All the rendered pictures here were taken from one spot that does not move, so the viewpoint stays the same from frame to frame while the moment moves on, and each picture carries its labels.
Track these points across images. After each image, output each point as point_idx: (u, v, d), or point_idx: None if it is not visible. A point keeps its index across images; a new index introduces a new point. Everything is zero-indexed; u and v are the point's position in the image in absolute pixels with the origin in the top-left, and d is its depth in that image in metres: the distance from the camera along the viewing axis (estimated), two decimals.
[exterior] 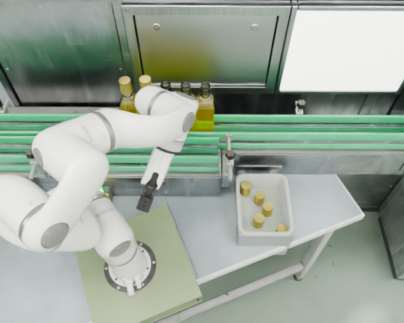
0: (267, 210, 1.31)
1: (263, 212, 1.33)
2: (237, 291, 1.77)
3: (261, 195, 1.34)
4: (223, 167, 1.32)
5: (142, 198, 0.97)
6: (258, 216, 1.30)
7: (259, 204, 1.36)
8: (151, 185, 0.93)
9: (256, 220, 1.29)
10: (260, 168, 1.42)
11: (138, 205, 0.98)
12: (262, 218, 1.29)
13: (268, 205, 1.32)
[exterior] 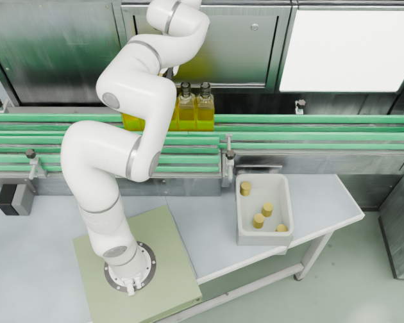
0: (267, 210, 1.31)
1: (263, 212, 1.33)
2: (237, 291, 1.77)
3: (166, 73, 1.15)
4: (223, 167, 1.32)
5: None
6: (258, 216, 1.30)
7: None
8: None
9: (256, 220, 1.29)
10: (260, 168, 1.42)
11: None
12: (262, 218, 1.29)
13: (268, 205, 1.32)
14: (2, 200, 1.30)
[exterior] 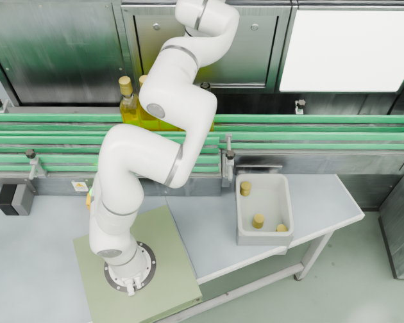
0: None
1: None
2: (237, 291, 1.77)
3: None
4: (223, 167, 1.32)
5: None
6: (258, 216, 1.30)
7: None
8: None
9: (256, 220, 1.29)
10: (260, 168, 1.42)
11: None
12: (262, 218, 1.29)
13: None
14: (2, 200, 1.30)
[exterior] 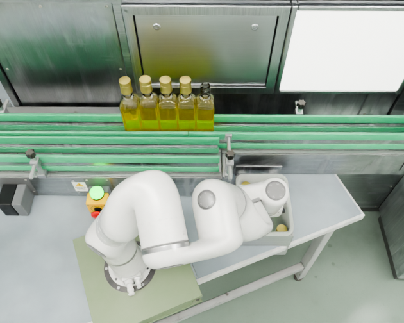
0: (190, 81, 1.16)
1: (188, 89, 1.17)
2: (237, 291, 1.77)
3: (167, 77, 1.16)
4: (223, 167, 1.32)
5: None
6: None
7: (171, 88, 1.19)
8: None
9: None
10: (260, 168, 1.42)
11: None
12: None
13: (183, 79, 1.16)
14: (2, 200, 1.30)
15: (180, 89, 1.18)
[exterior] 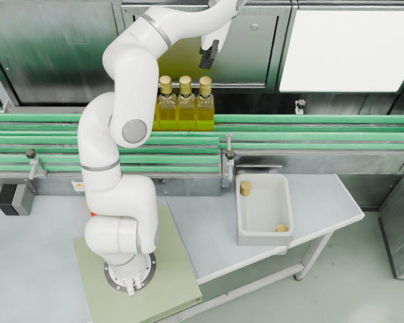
0: (190, 81, 1.16)
1: (188, 89, 1.17)
2: (237, 291, 1.77)
3: (167, 77, 1.16)
4: (223, 167, 1.32)
5: (203, 59, 1.05)
6: (203, 81, 1.15)
7: (171, 88, 1.19)
8: (211, 56, 1.00)
9: (208, 82, 1.15)
10: (260, 168, 1.42)
11: (201, 65, 1.07)
12: (205, 77, 1.16)
13: (183, 79, 1.16)
14: (2, 200, 1.30)
15: (180, 89, 1.18)
